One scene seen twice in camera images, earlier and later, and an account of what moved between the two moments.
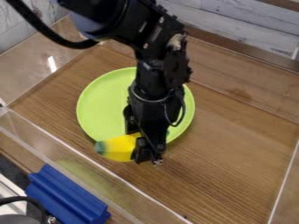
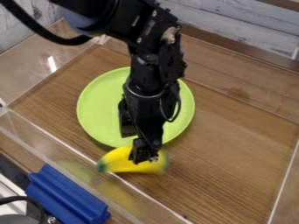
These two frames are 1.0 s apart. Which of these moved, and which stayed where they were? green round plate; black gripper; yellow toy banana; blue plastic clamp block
Moved: yellow toy banana
Stayed: blue plastic clamp block; green round plate; black gripper
